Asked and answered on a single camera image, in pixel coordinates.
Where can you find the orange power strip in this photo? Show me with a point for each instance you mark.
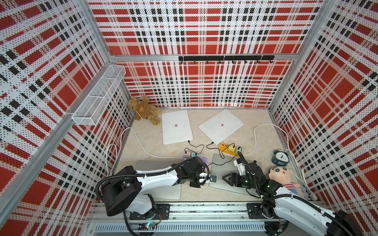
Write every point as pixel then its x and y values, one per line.
pixel 223 149

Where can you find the cartoon boy plush doll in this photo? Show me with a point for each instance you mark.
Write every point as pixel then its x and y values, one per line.
pixel 283 175

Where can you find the silver laptop front left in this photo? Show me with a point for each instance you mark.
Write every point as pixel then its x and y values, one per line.
pixel 157 187

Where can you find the yellow charger adapter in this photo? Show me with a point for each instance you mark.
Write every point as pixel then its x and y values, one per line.
pixel 232 148

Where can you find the black hook rail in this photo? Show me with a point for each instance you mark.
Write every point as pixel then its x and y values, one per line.
pixel 226 58

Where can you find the purple power strip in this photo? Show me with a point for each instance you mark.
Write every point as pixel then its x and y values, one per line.
pixel 204 159

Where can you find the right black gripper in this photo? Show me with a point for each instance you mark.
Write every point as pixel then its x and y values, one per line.
pixel 231 179

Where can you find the brown teddy bear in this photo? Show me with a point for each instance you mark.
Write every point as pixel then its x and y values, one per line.
pixel 144 110

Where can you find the white laptop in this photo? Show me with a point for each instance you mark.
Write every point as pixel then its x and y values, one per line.
pixel 221 126
pixel 176 127

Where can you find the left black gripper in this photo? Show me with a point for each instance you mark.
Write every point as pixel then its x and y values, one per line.
pixel 196 185

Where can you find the white laptop back right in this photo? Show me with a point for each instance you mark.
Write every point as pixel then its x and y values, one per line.
pixel 221 126

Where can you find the pink charger adapter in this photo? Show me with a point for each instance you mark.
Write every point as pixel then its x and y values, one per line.
pixel 187 153

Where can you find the teal alarm clock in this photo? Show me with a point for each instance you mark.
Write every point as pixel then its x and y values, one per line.
pixel 280 158

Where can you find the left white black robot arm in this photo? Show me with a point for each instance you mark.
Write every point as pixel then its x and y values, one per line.
pixel 127 190

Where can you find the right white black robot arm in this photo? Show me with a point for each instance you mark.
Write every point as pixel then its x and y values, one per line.
pixel 279 198

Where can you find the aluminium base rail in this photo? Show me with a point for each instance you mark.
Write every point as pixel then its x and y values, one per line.
pixel 189 218

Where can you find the white wire mesh shelf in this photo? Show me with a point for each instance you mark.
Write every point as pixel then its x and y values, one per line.
pixel 92 108

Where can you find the white laptop back left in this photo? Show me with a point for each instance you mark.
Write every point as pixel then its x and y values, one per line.
pixel 176 127

